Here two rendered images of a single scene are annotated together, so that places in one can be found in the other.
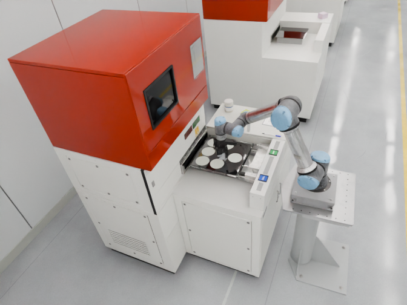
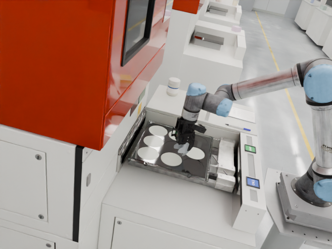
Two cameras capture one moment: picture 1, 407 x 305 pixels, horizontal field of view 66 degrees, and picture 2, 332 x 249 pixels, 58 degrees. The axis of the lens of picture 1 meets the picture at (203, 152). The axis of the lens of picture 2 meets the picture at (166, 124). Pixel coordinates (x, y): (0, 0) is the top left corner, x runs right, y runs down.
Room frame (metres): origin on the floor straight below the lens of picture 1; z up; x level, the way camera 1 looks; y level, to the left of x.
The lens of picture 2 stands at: (0.61, 0.41, 1.74)
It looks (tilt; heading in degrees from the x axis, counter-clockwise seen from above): 30 degrees down; 337
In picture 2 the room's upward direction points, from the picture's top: 12 degrees clockwise
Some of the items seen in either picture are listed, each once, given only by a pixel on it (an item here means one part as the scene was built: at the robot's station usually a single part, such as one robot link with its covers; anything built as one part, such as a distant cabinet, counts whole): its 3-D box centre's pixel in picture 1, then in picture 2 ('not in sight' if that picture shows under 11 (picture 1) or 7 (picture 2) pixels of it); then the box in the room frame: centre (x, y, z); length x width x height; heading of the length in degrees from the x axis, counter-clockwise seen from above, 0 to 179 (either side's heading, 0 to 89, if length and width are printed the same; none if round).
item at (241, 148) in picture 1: (221, 154); (174, 147); (1.72, -0.13, 0.90); 0.34 x 0.34 x 0.01; 61
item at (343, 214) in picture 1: (315, 196); (304, 214); (1.34, -0.71, 0.75); 0.45 x 0.44 x 0.13; 64
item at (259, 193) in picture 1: (268, 172); (246, 176); (1.49, -0.42, 0.89); 0.55 x 0.09 x 0.14; 151
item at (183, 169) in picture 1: (195, 150); (133, 138); (1.81, 0.06, 0.89); 0.44 x 0.02 x 0.10; 151
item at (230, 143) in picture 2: (264, 146); (227, 142); (1.76, -0.45, 0.89); 0.08 x 0.03 x 0.03; 61
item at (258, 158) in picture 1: (257, 163); (225, 164); (1.61, -0.37, 0.87); 0.36 x 0.08 x 0.03; 151
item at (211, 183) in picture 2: (224, 173); (179, 174); (1.59, -0.13, 0.84); 0.50 x 0.02 x 0.03; 61
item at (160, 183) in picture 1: (180, 152); (121, 134); (1.66, 0.16, 1.02); 0.82 x 0.03 x 0.40; 151
